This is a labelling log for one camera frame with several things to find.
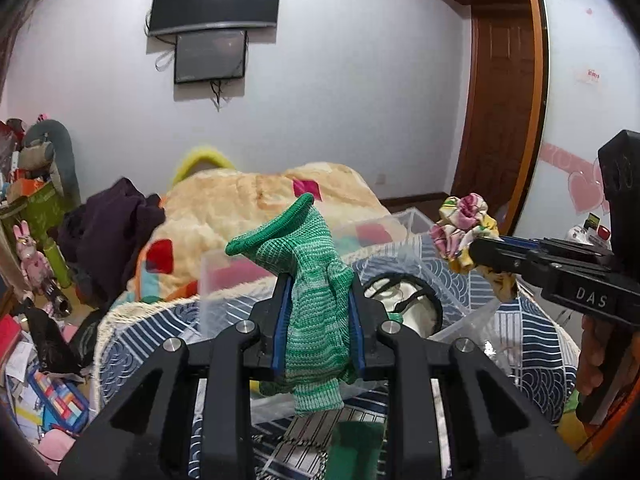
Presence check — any floral fabric scrunchie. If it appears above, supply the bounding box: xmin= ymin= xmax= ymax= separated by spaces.
xmin=430 ymin=193 xmax=518 ymax=302

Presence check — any green yellow sponge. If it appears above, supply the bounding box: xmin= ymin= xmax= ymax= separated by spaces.
xmin=324 ymin=420 xmax=385 ymax=480

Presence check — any green striped knit sock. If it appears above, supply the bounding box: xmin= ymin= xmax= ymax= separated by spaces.
xmin=224 ymin=193 xmax=355 ymax=415

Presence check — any person right hand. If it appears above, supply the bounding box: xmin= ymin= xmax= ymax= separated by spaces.
xmin=576 ymin=315 xmax=639 ymax=426

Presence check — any white sticker covered case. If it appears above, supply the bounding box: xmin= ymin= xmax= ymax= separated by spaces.
xmin=565 ymin=212 xmax=611 ymax=250

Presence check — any blue wave pattern tablecloth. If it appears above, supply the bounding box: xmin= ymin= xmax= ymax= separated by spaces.
xmin=92 ymin=231 xmax=582 ymax=480

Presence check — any colorful patchwork pouch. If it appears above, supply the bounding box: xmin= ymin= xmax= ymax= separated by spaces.
xmin=27 ymin=367 xmax=89 ymax=434

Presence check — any clear plastic storage box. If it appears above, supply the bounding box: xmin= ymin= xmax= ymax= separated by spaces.
xmin=198 ymin=207 xmax=507 ymax=426

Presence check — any brown wooden door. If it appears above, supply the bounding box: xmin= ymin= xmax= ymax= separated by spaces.
xmin=451 ymin=0 xmax=546 ymax=234

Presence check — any green tumbler bottle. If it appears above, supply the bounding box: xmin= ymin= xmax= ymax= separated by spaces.
xmin=43 ymin=237 xmax=72 ymax=288

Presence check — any dark purple clothing pile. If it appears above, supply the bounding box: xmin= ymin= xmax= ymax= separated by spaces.
xmin=58 ymin=178 xmax=165 ymax=310

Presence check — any pink rabbit figurine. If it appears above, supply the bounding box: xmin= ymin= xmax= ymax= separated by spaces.
xmin=13 ymin=220 xmax=53 ymax=292

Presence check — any beige plush blanket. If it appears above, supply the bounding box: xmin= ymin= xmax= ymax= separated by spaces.
xmin=117 ymin=162 xmax=407 ymax=304

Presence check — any green cardboard box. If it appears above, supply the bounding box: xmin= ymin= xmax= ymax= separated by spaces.
xmin=1 ymin=182 xmax=74 ymax=250

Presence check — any grey green plush toy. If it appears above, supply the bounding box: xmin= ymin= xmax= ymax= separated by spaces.
xmin=18 ymin=119 xmax=80 ymax=207

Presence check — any small wall monitor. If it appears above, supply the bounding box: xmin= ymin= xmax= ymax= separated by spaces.
xmin=174 ymin=29 xmax=247 ymax=84

